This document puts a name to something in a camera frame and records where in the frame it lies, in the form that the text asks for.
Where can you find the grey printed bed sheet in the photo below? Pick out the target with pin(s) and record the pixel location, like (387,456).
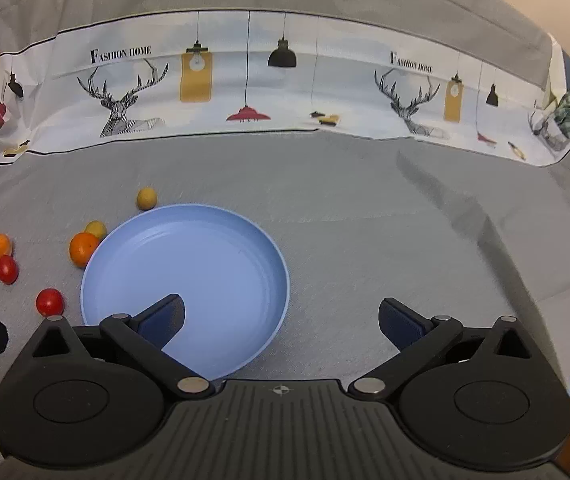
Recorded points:
(365,185)

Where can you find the red cherry tomato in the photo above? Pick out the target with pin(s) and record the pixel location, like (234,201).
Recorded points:
(49,302)
(6,269)

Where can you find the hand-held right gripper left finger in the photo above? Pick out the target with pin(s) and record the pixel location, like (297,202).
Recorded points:
(165,317)

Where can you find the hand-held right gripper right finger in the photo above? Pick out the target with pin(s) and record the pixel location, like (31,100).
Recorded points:
(400,325)

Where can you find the yellow-brown longan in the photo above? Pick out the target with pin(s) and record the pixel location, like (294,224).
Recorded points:
(147,198)
(96,229)

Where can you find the blue plate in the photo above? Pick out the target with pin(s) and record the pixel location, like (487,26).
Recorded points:
(190,260)

